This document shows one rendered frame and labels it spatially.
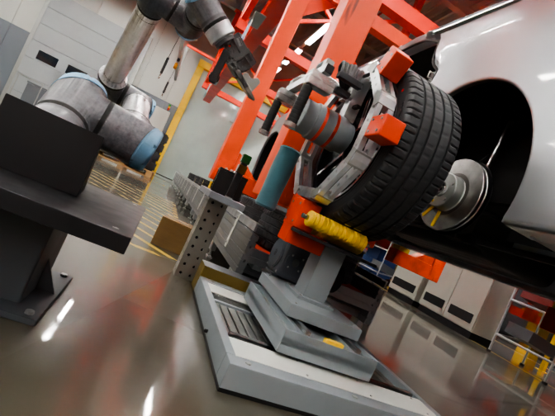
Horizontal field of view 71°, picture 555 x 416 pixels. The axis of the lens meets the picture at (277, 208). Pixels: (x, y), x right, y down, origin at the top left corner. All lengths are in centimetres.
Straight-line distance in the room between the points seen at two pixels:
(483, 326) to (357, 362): 515
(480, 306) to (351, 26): 499
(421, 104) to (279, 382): 94
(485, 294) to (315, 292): 499
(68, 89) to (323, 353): 109
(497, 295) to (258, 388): 558
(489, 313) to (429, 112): 529
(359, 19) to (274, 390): 167
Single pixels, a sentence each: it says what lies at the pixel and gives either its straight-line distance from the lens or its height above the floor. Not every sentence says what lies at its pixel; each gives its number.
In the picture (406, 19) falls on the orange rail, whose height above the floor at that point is 324.
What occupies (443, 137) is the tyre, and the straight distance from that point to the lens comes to 139.
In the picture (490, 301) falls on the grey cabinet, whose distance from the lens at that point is 644.
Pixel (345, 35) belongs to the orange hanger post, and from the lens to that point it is 206.
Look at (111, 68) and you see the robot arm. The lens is 179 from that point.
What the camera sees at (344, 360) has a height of 14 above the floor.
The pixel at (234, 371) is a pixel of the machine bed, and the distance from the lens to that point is 110.
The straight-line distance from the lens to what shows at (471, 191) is 169.
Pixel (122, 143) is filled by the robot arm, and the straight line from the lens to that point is 127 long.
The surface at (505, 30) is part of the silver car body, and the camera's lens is 195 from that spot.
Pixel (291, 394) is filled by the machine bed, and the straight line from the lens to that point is 117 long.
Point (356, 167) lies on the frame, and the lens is 129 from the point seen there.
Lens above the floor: 48
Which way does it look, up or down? 1 degrees up
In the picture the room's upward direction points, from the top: 25 degrees clockwise
